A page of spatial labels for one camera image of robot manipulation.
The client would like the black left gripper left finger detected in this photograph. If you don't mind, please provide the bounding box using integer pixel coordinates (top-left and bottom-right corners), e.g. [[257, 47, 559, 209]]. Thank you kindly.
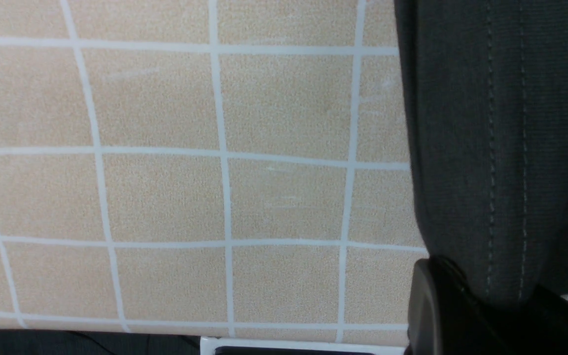
[[404, 257, 511, 355]]

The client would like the dark gray long-sleeve shirt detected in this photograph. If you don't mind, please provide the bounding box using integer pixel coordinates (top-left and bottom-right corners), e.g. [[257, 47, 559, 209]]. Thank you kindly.
[[395, 0, 568, 308]]

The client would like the beige checkered tablecloth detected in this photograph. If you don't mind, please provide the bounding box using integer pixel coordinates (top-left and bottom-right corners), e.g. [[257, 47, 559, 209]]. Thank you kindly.
[[0, 0, 568, 346]]

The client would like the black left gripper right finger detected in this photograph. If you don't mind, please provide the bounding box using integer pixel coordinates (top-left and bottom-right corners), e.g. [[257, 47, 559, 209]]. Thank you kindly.
[[483, 286, 568, 355]]

